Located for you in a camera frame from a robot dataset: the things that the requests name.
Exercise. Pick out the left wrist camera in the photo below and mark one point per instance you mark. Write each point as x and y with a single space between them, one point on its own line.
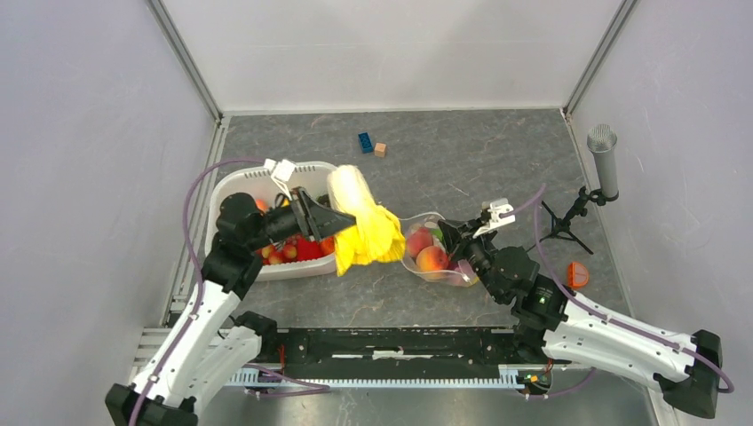
280 172

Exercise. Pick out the orange toy peach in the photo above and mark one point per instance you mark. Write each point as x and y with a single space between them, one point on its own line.
432 259

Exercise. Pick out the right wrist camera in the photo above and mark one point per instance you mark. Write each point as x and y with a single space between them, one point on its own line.
494 215

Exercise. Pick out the purple toy onion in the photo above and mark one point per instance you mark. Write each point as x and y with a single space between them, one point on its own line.
463 276

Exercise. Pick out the orange toy tomato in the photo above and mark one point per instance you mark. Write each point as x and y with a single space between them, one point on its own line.
327 246

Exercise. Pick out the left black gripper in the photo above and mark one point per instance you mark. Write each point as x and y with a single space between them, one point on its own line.
315 220

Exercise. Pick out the yellow toy cabbage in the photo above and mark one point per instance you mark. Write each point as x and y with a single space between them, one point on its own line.
376 235

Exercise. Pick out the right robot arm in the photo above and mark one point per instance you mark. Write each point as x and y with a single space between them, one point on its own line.
562 324

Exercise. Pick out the clear polka dot zip bag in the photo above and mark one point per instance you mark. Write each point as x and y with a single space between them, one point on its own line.
429 220

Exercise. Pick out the grey microphone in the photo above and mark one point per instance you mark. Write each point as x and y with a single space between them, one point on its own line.
601 142

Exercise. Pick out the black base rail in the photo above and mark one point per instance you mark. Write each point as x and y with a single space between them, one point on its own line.
397 352

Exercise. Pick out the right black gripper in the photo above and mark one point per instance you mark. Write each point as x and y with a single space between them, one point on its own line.
458 236

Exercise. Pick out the pink toy peach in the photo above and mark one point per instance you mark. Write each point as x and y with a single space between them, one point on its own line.
418 240

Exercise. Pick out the green toy vegetable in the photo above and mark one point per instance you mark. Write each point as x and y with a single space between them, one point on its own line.
437 233

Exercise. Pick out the wooden cube centre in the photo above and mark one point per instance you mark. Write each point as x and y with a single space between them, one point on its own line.
380 150

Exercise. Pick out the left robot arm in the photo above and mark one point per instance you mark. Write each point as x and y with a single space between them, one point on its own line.
185 374

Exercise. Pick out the blue lego brick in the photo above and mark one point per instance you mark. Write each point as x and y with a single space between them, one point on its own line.
365 143

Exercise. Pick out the orange round toy slice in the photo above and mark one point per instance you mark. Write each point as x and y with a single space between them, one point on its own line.
578 275

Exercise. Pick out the red toy pepper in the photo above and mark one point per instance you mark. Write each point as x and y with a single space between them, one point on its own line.
307 250

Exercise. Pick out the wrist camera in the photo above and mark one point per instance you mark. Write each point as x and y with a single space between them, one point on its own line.
280 172
494 215

